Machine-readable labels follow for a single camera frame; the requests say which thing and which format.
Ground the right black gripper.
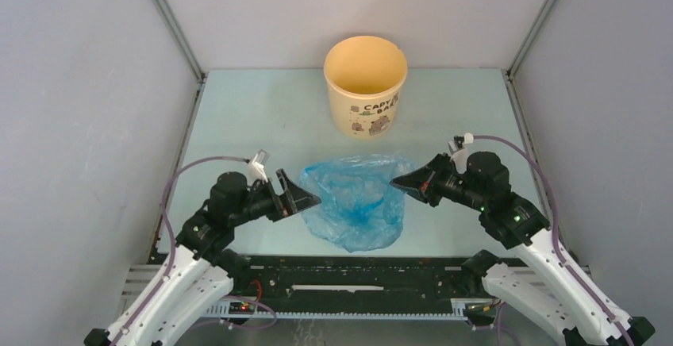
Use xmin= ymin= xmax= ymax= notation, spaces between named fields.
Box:
xmin=390 ymin=152 xmax=486 ymax=211

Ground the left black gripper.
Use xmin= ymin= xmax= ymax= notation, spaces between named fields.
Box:
xmin=231 ymin=168 xmax=321 ymax=225

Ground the blue plastic trash bag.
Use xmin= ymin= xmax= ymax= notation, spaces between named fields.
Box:
xmin=300 ymin=154 xmax=415 ymax=253

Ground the yellow cartoon trash bin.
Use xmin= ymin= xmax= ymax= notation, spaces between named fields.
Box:
xmin=323 ymin=36 xmax=408 ymax=140

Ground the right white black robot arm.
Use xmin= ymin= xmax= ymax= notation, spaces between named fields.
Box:
xmin=390 ymin=152 xmax=656 ymax=345

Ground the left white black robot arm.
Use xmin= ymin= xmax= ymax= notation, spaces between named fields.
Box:
xmin=83 ymin=169 xmax=321 ymax=345

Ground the left small circuit board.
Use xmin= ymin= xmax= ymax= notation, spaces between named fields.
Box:
xmin=228 ymin=301 xmax=256 ymax=315

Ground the small circuit board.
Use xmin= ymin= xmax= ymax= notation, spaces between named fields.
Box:
xmin=463 ymin=302 xmax=499 ymax=317
xmin=228 ymin=301 xmax=256 ymax=315

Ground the right small circuit board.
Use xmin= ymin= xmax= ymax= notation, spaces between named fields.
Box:
xmin=463 ymin=302 xmax=499 ymax=317

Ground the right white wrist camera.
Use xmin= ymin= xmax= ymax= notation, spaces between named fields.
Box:
xmin=448 ymin=133 xmax=474 ymax=174

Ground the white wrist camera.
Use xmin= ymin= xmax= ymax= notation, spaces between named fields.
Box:
xmin=247 ymin=149 xmax=269 ymax=183
xmin=448 ymin=133 xmax=474 ymax=174

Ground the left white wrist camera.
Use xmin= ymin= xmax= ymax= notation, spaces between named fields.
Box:
xmin=247 ymin=149 xmax=269 ymax=183

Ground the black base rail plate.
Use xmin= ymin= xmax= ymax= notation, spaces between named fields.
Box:
xmin=232 ymin=256 xmax=495 ymax=313

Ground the grey slotted cable duct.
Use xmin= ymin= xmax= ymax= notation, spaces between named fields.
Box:
xmin=202 ymin=300 xmax=487 ymax=321

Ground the left aluminium frame post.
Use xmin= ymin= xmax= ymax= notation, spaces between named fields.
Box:
xmin=152 ymin=0 xmax=206 ymax=83

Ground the aluminium frame post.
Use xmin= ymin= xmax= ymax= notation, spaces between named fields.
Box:
xmin=506 ymin=0 xmax=558 ymax=80
xmin=152 ymin=0 xmax=206 ymax=83

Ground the right aluminium frame post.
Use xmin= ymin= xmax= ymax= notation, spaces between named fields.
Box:
xmin=506 ymin=0 xmax=558 ymax=80

